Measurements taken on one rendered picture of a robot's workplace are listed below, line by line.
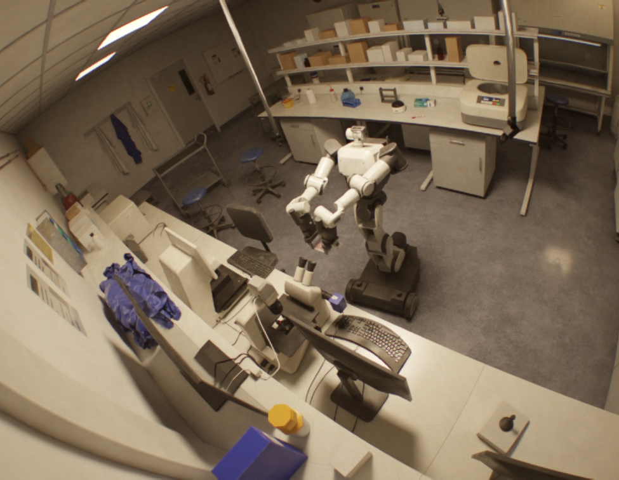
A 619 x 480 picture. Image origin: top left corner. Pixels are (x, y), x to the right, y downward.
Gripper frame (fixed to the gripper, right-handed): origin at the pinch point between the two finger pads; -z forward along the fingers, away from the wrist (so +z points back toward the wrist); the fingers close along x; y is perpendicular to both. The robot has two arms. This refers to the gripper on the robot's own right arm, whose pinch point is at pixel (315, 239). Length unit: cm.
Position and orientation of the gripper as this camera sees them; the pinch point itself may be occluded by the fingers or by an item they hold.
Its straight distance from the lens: 184.2
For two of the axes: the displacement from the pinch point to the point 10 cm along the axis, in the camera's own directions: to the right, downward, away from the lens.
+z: -4.5, -7.3, -5.2
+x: -6.0, 6.7, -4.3
